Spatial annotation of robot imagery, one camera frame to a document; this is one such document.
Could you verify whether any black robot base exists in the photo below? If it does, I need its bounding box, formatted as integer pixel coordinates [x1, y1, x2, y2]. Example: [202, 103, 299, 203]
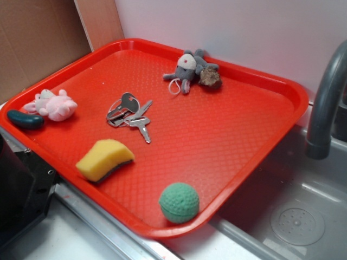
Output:
[1, 137, 57, 250]

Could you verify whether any brown rock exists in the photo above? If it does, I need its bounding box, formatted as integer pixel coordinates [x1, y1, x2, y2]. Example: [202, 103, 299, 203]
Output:
[198, 66, 222, 89]

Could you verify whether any red plastic tray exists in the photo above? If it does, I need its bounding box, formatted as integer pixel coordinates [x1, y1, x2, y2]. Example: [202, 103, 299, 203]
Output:
[1, 39, 309, 239]

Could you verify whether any silver key bunch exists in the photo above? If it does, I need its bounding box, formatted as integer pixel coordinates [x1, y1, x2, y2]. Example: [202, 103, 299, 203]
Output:
[106, 92, 153, 144]

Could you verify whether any grey plush mouse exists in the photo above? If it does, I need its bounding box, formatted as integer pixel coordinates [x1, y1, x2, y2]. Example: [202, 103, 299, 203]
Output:
[163, 49, 220, 95]

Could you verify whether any yellow sponge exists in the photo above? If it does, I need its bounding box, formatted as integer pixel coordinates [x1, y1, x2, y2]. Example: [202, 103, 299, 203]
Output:
[75, 139, 135, 183]

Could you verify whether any green foam golf ball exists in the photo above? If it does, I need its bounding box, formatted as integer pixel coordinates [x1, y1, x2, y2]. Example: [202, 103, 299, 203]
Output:
[159, 183, 200, 224]

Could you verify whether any pink plush pig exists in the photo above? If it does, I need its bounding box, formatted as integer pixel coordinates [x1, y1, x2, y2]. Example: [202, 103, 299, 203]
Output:
[23, 89, 78, 122]

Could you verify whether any grey plastic sink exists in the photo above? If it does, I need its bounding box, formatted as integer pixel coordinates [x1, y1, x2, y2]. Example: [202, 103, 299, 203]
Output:
[163, 114, 346, 259]

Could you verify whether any grey faucet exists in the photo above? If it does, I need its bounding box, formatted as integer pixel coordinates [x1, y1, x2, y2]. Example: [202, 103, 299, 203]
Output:
[305, 41, 346, 160]

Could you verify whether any dark green toy cucumber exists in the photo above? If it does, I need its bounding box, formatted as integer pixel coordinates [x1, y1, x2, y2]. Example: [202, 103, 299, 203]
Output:
[7, 109, 44, 129]

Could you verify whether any brown cardboard panel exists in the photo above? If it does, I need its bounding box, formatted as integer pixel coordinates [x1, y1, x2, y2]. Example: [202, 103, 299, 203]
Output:
[1, 1, 124, 103]

